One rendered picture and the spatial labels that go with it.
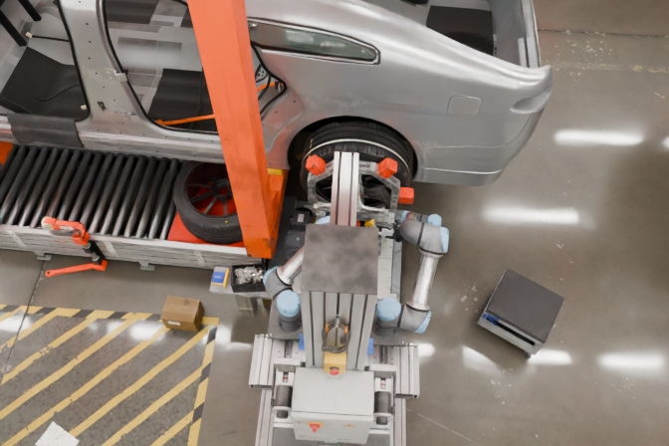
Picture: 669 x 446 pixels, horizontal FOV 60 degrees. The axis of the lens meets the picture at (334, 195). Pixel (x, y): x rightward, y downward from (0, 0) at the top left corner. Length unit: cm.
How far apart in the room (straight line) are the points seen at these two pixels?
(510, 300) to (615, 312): 90
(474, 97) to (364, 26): 67
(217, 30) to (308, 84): 96
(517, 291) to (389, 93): 159
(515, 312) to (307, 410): 173
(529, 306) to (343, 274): 217
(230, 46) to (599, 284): 320
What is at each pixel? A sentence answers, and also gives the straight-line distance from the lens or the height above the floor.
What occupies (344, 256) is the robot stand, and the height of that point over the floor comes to 203.
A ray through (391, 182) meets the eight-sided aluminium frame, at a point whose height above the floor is 102.
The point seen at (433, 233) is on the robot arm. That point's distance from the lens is 284.
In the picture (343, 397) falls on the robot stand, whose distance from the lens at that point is 257.
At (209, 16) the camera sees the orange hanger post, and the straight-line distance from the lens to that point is 218.
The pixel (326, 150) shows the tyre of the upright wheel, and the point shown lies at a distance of 328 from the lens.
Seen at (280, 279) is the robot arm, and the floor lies 107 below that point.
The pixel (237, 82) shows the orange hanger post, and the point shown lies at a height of 205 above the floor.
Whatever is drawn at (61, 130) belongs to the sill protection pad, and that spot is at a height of 92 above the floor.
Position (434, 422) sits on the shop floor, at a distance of 386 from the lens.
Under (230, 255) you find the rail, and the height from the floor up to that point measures 36.
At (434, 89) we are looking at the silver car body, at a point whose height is 157.
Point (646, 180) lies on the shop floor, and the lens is 521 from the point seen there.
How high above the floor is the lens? 372
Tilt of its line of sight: 56 degrees down
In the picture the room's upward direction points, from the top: 2 degrees clockwise
